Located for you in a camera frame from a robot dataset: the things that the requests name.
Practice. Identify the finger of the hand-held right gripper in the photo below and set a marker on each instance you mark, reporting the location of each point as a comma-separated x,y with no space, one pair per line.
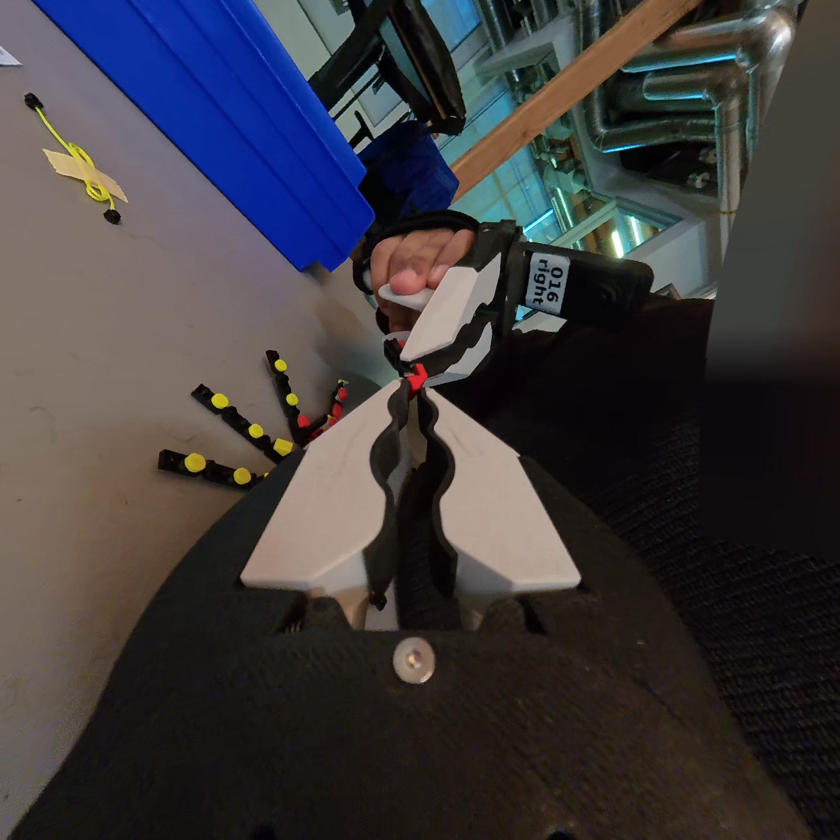
446,315
472,358

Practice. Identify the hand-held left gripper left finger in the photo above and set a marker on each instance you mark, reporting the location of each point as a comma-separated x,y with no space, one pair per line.
315,525

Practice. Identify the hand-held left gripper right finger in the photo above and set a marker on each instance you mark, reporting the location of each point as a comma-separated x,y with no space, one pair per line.
512,525

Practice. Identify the small red lego brick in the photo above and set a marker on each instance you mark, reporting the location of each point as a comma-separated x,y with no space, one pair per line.
415,380

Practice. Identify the black and yellow lego spider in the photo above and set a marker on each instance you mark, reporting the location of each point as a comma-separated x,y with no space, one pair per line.
254,431

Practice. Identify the person's right forearm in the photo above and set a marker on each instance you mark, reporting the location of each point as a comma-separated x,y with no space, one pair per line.
590,394

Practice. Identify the person's right hand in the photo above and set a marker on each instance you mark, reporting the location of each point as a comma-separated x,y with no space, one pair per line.
413,259

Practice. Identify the dark blue container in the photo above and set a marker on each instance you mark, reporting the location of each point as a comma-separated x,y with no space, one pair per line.
407,170

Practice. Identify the wooden beam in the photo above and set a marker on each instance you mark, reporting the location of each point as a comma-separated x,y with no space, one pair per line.
558,85

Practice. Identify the silver ventilation ducts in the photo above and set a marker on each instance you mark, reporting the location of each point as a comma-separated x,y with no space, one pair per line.
689,85

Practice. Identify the black office chair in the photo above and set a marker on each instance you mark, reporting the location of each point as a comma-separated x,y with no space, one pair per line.
433,65

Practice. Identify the blue plastic bin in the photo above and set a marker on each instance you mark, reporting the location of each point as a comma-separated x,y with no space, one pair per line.
229,118

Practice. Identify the pale yellow tape strip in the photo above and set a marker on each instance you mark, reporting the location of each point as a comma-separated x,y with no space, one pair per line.
62,164

